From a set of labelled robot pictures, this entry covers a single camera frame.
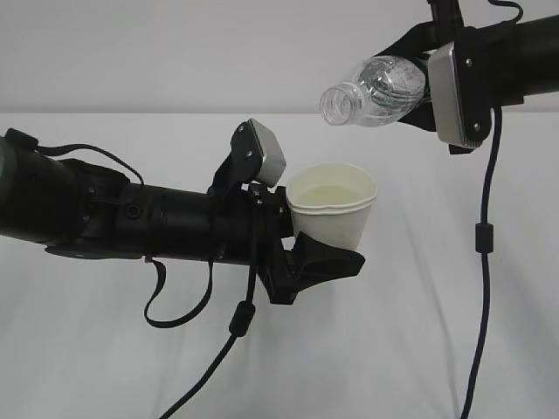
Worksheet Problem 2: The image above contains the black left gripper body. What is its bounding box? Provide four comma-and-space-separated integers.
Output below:
209, 182, 297, 305

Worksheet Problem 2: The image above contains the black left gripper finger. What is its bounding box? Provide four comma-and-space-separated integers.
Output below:
283, 232, 365, 301

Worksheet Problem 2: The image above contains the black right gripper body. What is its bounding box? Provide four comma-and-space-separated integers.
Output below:
426, 0, 480, 155

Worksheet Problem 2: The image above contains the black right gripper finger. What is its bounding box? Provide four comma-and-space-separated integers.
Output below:
376, 21, 440, 58
397, 102, 437, 132

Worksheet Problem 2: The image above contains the clear water bottle green label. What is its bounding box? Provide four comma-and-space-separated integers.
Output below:
320, 55, 430, 127

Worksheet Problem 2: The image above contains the white paper cup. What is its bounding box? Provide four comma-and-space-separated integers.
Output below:
286, 163, 377, 251

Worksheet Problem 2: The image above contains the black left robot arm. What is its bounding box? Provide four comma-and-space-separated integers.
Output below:
1, 119, 364, 305

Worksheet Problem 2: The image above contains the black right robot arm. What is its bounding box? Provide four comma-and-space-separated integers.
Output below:
381, 1, 558, 155

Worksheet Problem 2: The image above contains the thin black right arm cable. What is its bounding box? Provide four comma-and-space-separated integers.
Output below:
487, 0, 523, 25

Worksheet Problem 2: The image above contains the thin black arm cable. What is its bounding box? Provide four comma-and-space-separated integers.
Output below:
487, 0, 523, 25
32, 142, 215, 329

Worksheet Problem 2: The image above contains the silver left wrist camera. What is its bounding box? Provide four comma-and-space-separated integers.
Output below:
207, 118, 288, 197

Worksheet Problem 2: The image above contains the black left camera cable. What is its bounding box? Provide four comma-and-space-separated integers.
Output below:
157, 217, 263, 419

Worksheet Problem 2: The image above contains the black camera cable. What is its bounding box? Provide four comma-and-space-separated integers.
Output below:
460, 106, 503, 419
157, 217, 263, 419

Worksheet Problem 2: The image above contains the black right camera cable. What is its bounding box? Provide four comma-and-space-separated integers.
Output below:
460, 106, 503, 419

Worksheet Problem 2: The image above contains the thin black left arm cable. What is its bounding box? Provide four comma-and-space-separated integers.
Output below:
32, 142, 215, 329

